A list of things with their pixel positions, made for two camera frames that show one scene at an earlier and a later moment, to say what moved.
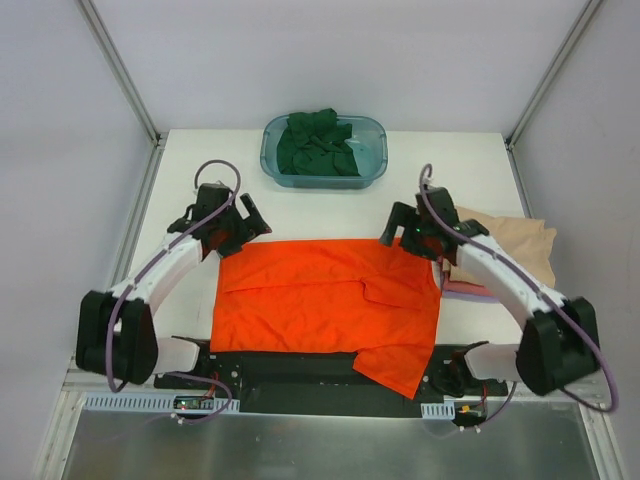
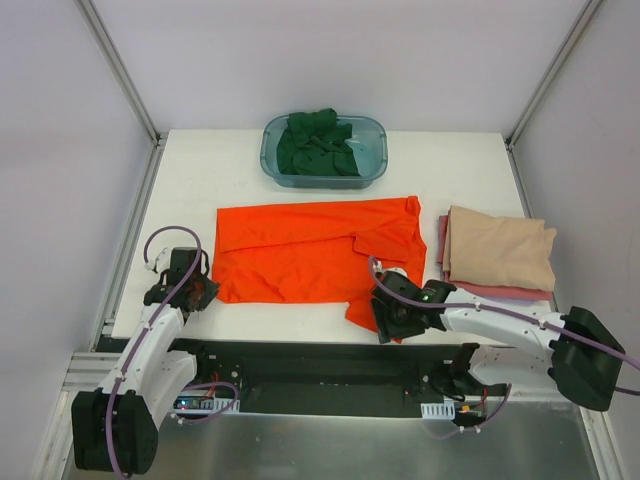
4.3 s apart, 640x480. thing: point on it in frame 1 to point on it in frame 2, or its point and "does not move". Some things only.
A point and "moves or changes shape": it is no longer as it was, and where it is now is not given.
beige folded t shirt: x=526 y=242 does not move
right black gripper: x=409 y=235 to x=388 y=317
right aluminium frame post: x=549 y=72 does not move
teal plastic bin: x=368 y=143 does not move
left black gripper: x=239 y=232 to x=201 y=291
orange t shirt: x=366 y=297 moves or changes shape
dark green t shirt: x=312 y=143 does not move
